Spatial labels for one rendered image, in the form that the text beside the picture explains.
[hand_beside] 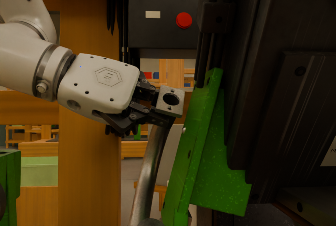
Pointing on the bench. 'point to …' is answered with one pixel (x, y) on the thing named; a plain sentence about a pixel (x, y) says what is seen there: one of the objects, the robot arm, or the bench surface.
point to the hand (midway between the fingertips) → (163, 109)
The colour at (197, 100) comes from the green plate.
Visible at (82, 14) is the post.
